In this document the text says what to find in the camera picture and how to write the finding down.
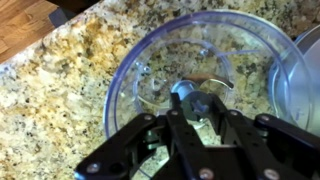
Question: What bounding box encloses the grey food processor blade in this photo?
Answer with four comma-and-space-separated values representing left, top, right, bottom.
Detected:
170, 72, 235, 124

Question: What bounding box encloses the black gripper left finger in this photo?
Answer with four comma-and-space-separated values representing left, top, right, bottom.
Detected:
73, 93, 208, 180

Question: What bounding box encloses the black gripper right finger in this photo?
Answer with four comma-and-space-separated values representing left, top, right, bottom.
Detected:
208, 94, 320, 180

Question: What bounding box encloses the clear food processor bowl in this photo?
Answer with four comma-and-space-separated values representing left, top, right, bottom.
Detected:
102, 9, 314, 180

